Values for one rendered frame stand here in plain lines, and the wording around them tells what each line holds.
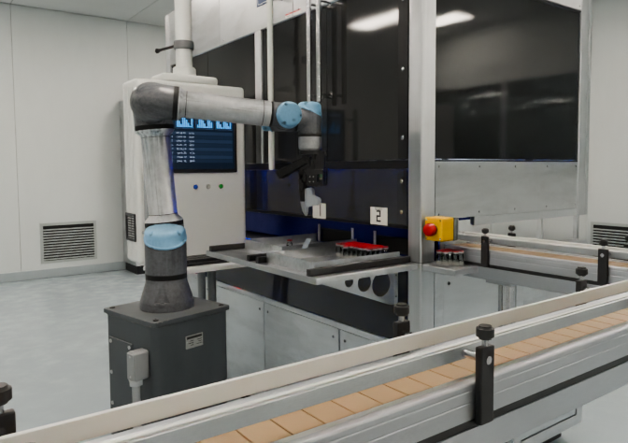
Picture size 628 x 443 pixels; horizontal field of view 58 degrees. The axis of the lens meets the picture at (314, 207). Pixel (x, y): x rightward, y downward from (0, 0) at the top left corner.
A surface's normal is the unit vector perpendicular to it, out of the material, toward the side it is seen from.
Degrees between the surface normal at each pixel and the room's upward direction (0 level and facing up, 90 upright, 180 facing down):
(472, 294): 90
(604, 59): 90
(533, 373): 90
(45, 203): 90
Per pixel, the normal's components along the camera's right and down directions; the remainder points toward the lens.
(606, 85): -0.80, 0.04
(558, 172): 0.59, 0.05
